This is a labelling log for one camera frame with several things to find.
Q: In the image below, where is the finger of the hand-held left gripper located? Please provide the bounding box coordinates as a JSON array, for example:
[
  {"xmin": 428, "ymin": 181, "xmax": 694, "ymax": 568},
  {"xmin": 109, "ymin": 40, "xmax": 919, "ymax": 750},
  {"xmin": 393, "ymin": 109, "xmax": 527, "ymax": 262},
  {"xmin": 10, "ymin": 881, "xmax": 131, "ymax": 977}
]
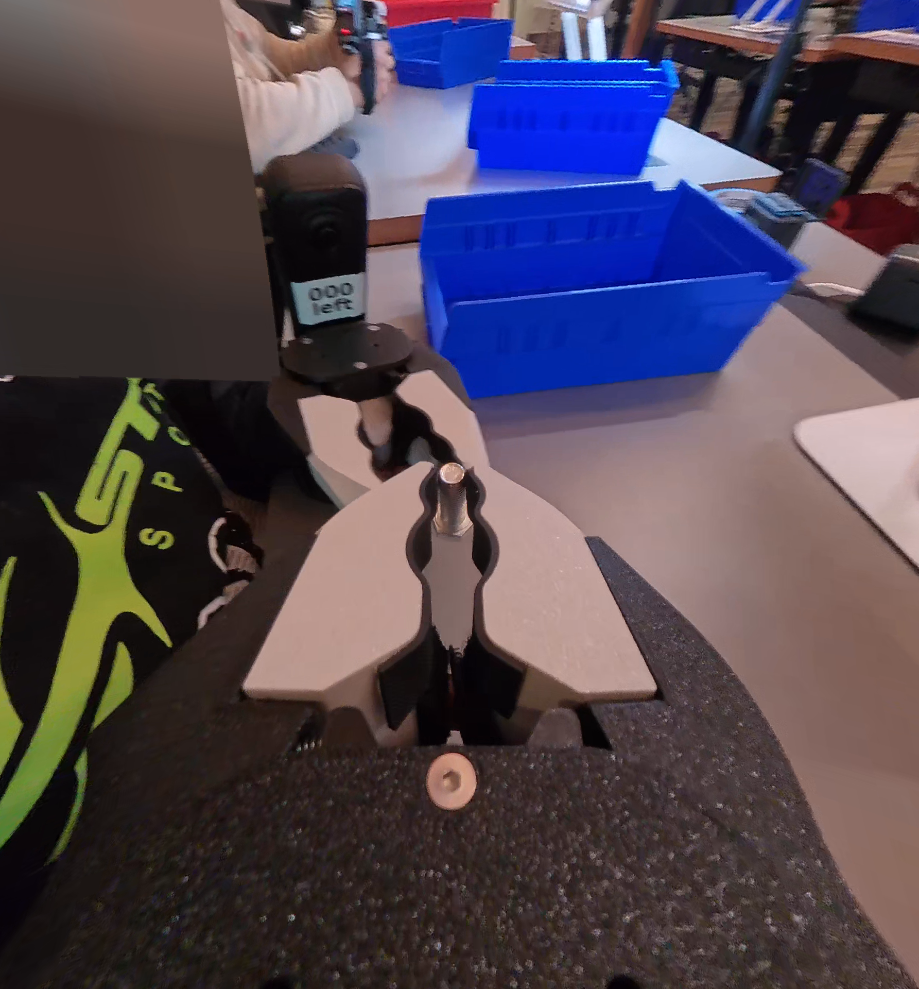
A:
[
  {"xmin": 393, "ymin": 369, "xmax": 493, "ymax": 484},
  {"xmin": 297, "ymin": 394, "xmax": 400, "ymax": 508}
]

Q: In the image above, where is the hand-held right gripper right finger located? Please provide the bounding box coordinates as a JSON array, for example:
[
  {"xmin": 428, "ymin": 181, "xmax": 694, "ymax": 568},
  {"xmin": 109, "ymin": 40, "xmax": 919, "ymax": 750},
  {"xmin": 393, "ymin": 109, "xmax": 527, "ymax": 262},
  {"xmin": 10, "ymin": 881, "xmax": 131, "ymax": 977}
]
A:
[{"xmin": 467, "ymin": 464, "xmax": 658, "ymax": 704}]

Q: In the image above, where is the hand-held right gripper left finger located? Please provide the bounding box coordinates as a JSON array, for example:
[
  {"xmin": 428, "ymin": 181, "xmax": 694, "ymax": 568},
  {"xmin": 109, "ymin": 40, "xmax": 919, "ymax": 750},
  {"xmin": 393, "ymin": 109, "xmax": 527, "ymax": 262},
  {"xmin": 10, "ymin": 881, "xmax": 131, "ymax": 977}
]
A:
[{"xmin": 241, "ymin": 462, "xmax": 441, "ymax": 731}]

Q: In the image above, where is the large steel bolt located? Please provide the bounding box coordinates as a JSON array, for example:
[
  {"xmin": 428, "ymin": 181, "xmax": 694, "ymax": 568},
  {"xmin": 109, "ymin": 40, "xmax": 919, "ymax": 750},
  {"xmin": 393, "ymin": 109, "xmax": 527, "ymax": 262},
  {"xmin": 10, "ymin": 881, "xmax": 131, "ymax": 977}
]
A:
[{"xmin": 430, "ymin": 462, "xmax": 474, "ymax": 539}]

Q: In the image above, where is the blue plastic bin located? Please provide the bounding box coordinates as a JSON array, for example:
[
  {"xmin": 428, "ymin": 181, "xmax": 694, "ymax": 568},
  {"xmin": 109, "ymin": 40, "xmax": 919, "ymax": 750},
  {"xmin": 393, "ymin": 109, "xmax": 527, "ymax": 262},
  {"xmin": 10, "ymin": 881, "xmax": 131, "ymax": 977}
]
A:
[
  {"xmin": 419, "ymin": 180, "xmax": 806, "ymax": 400},
  {"xmin": 388, "ymin": 17, "xmax": 516, "ymax": 90},
  {"xmin": 467, "ymin": 59, "xmax": 680, "ymax": 176}
]

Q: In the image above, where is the person's left forearm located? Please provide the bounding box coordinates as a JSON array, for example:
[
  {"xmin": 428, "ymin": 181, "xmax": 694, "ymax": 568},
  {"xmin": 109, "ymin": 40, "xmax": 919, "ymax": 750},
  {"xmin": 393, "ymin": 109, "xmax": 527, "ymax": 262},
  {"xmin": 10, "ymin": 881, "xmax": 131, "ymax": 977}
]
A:
[{"xmin": 162, "ymin": 380, "xmax": 309, "ymax": 507}]

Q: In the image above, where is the person's left hand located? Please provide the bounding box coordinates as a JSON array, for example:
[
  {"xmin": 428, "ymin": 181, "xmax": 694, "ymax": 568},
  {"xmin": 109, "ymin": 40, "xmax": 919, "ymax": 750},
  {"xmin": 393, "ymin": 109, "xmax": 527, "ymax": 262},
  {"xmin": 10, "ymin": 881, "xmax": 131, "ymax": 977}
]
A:
[{"xmin": 357, "ymin": 398, "xmax": 394, "ymax": 468}]

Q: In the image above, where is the person's black printed shirt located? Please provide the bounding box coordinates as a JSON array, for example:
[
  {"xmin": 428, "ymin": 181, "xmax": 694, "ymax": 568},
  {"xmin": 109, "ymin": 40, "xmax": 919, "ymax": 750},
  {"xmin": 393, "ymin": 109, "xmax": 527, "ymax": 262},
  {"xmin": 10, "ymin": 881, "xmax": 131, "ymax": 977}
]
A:
[{"xmin": 0, "ymin": 377, "xmax": 266, "ymax": 878}]

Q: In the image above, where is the white document stand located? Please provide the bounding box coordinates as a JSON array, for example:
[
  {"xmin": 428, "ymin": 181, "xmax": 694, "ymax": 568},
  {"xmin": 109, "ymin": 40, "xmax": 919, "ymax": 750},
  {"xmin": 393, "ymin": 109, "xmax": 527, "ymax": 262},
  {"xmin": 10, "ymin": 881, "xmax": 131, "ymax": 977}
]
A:
[{"xmin": 793, "ymin": 396, "xmax": 919, "ymax": 605}]

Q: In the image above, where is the red plastic bin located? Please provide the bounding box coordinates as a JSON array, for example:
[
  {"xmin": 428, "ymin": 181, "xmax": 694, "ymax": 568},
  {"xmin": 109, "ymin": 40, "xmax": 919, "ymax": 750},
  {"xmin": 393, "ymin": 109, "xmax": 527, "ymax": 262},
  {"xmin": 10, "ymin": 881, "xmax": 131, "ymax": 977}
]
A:
[{"xmin": 386, "ymin": 0, "xmax": 500, "ymax": 26}]

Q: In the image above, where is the instruction poster on stand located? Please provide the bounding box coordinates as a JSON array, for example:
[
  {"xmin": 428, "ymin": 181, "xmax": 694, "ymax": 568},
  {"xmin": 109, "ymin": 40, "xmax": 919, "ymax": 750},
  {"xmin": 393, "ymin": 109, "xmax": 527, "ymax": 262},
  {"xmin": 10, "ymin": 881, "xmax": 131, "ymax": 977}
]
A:
[{"xmin": 556, "ymin": 0, "xmax": 611, "ymax": 63}]

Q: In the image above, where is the small black charging dock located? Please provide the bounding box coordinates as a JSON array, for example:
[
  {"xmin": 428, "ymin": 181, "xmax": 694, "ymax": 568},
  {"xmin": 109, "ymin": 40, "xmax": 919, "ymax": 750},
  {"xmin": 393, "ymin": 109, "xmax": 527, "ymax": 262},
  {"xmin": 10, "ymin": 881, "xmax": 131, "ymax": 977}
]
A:
[{"xmin": 784, "ymin": 157, "xmax": 852, "ymax": 219}]

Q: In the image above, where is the black charging case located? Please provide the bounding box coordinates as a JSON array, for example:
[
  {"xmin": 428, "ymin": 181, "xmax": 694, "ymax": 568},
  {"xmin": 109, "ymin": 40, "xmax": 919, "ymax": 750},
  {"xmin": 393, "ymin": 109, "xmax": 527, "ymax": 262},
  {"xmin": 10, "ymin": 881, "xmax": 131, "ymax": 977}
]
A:
[{"xmin": 847, "ymin": 244, "xmax": 919, "ymax": 335}]

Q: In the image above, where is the black light stand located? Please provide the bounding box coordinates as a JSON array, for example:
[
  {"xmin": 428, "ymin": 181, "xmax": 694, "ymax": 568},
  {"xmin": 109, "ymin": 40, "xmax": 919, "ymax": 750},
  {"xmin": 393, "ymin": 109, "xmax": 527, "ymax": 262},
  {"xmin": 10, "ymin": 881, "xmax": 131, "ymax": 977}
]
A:
[{"xmin": 737, "ymin": 0, "xmax": 811, "ymax": 159}]

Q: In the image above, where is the red bag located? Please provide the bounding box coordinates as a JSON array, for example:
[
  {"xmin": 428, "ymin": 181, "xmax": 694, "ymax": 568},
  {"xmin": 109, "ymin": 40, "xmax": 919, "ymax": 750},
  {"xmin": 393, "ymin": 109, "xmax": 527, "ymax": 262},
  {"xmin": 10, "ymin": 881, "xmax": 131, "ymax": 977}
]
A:
[{"xmin": 826, "ymin": 184, "xmax": 919, "ymax": 256}]

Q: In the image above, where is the wooden office table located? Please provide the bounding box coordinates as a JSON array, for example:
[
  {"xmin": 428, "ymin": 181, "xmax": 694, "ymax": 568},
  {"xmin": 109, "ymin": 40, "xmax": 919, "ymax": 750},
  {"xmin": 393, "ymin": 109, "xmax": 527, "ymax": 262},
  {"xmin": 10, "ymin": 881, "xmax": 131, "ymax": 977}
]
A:
[{"xmin": 654, "ymin": 15, "xmax": 919, "ymax": 63}]

